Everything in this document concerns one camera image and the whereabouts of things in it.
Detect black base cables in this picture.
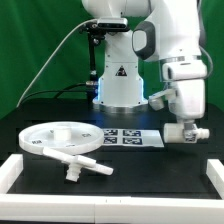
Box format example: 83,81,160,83
18,82,98,107

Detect camera on black stand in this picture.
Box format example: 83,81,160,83
79,17,130,101

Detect white workspace border frame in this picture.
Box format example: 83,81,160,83
0,154,224,224

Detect white round table top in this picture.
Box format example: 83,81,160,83
19,121,104,155

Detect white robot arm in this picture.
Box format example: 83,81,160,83
82,0,209,143

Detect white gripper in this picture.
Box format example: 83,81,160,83
162,63,207,142

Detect white fiducial marker sheet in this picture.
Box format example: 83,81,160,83
103,129,164,148

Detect white cross table base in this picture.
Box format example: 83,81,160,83
43,147,113,182

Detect grey camera cable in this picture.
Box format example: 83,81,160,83
16,18,99,108

